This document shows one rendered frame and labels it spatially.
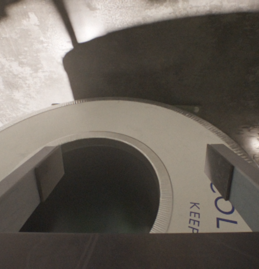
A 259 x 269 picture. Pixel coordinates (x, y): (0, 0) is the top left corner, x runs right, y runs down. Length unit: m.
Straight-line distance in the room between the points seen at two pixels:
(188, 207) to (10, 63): 1.32
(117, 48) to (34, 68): 0.56
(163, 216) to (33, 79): 1.19
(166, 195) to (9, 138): 0.71
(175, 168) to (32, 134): 0.63
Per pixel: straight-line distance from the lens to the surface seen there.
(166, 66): 1.17
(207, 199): 0.62
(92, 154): 0.88
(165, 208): 0.58
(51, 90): 1.42
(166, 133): 0.79
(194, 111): 1.30
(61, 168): 0.17
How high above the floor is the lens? 1.09
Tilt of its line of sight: 49 degrees down
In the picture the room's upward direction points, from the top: 169 degrees counter-clockwise
